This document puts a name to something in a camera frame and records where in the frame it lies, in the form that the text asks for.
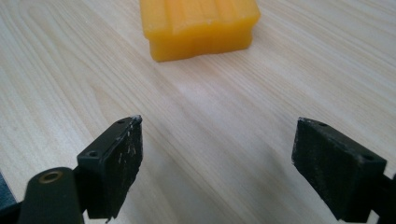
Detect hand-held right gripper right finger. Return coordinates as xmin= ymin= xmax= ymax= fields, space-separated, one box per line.
xmin=290 ymin=117 xmax=389 ymax=224

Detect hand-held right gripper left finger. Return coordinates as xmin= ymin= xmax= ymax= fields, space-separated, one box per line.
xmin=76 ymin=114 xmax=144 ymax=222

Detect yellow soap bar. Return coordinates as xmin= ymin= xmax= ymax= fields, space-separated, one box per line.
xmin=139 ymin=0 xmax=262 ymax=63

